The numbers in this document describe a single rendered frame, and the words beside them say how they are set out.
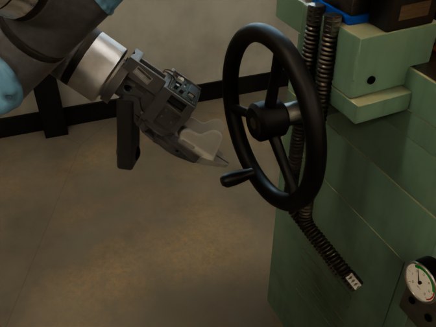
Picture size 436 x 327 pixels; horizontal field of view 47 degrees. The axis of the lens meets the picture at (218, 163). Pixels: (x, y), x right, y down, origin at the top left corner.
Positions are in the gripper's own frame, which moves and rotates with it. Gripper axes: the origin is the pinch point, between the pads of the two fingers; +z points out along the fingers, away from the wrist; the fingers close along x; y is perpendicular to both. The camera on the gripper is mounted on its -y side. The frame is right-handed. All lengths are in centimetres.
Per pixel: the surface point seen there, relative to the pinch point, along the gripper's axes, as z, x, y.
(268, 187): 9.9, 2.6, 0.2
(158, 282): 23, 44, -70
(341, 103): 8.2, 1.2, 18.7
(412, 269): 29.3, -9.9, 8.8
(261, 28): -7.2, 3.2, 19.7
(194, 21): -8, 146, -30
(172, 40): -11, 143, -41
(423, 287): 31.1, -12.1, 8.6
